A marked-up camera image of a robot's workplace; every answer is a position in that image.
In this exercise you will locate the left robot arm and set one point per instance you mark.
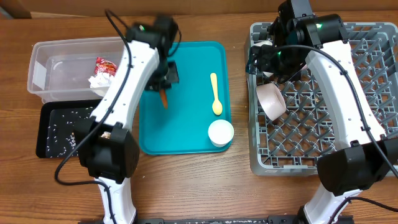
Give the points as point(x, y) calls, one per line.
point(105, 145)

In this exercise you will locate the large white plate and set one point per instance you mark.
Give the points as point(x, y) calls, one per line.
point(284, 64)

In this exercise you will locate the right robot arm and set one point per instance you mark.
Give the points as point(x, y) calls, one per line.
point(364, 154)

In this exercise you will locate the brown food scrap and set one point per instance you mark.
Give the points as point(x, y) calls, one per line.
point(106, 135)

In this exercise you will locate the white cup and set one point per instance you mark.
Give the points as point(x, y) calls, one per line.
point(220, 132)

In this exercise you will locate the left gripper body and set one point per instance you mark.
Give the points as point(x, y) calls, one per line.
point(166, 74)

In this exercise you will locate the red snack wrapper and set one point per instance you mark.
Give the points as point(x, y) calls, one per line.
point(105, 66)

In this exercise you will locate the white napkin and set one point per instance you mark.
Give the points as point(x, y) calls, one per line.
point(100, 80)

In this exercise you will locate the black plastic tray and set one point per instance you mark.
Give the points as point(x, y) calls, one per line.
point(45, 116)

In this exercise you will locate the yellow plastic spoon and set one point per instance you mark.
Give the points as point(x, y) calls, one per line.
point(216, 106)

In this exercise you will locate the white rice pile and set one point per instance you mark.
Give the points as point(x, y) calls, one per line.
point(59, 135)

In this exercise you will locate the grey dishwasher rack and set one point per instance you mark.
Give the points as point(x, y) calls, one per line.
point(292, 144)

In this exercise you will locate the brown carrot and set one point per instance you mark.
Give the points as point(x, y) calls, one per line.
point(163, 97)

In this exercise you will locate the teal serving tray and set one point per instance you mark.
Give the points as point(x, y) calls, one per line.
point(183, 127)

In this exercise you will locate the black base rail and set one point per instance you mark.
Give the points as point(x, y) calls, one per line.
point(217, 221)

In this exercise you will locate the clear plastic bin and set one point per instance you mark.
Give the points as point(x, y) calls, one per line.
point(59, 70)

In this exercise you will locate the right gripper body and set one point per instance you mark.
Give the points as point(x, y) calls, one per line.
point(281, 62)

